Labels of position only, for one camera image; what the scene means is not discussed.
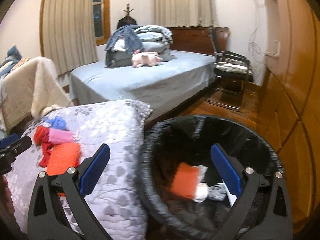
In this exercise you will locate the beige curtain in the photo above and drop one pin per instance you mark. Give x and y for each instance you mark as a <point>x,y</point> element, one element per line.
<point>68,34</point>
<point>184,13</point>

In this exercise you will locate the white tissue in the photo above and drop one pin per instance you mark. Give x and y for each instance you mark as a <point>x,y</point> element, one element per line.
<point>202,189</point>

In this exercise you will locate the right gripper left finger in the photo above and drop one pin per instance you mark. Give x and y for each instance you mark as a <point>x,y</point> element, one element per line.
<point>46,217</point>

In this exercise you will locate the orange textured cloth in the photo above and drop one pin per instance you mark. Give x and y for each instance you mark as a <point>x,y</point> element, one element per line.
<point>63,156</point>

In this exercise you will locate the dark blue fleece blanket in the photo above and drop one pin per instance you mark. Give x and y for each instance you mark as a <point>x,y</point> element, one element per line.
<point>131,42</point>

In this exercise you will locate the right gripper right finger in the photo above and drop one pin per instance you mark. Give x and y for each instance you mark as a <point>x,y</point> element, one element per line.
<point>275,222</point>

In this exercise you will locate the wooden wardrobe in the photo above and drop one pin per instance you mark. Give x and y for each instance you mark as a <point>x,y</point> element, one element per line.
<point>289,107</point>

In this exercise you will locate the wooden framed window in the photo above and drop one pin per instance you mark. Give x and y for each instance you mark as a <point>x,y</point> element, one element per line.
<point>101,19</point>

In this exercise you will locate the black lined trash bin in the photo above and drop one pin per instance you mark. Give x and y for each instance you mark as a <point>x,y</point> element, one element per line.
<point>188,140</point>

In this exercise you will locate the grey sock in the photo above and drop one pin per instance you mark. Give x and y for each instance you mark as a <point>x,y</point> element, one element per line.
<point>217,192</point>

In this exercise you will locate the beige blanket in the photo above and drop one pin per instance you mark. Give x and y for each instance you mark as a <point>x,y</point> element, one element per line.
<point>29,90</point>

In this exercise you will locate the pink paper piece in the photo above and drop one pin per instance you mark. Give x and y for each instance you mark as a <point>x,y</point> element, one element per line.
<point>57,136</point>

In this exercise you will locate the left beige curtain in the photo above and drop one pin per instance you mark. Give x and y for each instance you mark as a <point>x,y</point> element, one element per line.
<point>68,34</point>

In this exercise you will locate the right beige curtain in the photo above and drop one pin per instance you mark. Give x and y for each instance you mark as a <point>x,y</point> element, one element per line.
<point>184,13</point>

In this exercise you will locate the dark wooden headboard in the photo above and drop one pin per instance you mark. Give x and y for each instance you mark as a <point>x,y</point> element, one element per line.
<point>197,39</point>

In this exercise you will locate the black metal chair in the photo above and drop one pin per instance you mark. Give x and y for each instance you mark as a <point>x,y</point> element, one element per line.
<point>232,71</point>

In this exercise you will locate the blue bed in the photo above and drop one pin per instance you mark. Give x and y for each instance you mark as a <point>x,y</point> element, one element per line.
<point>164,87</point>

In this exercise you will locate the wooden coat rack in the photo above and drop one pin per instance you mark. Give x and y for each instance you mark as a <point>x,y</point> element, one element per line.
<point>127,19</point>

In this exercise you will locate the pile of folded bedding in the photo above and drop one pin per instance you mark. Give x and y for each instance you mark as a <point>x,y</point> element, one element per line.
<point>154,38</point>

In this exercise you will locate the pink plush toy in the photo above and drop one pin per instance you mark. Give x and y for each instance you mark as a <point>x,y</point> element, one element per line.
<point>148,58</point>

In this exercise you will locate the blue plastic bag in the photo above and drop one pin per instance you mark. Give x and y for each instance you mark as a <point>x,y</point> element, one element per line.
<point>56,122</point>

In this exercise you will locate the red cloth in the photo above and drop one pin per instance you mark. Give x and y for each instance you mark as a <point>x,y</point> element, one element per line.
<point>41,138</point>

